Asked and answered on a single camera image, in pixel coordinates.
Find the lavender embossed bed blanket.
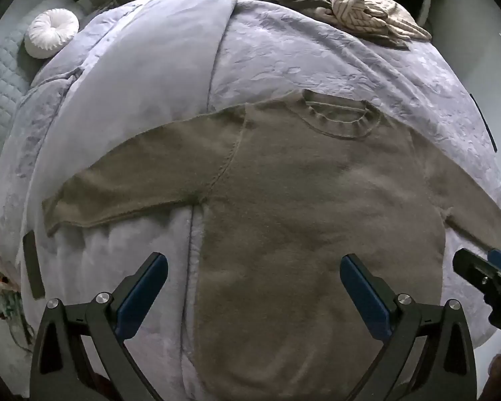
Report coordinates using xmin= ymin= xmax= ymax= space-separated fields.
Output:
xmin=0 ymin=0 xmax=501 ymax=401

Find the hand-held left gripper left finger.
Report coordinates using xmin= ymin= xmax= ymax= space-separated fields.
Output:
xmin=29 ymin=252 xmax=168 ymax=401

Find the grey quilted bedspread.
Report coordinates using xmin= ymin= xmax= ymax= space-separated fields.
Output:
xmin=0 ymin=0 xmax=88 ymax=218

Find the beige striped crumpled garment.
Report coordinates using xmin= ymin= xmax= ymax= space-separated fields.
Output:
xmin=326 ymin=0 xmax=433 ymax=48

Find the olive brown knit sweater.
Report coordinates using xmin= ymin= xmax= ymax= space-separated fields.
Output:
xmin=42 ymin=89 xmax=501 ymax=401

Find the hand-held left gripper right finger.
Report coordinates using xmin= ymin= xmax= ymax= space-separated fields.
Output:
xmin=341 ymin=253 xmax=479 ymax=401

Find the dark brown strip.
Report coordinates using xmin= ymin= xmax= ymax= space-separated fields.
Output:
xmin=22 ymin=232 xmax=46 ymax=299

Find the white round pleated pillow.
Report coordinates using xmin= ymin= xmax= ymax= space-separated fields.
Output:
xmin=24 ymin=9 xmax=79 ymax=59

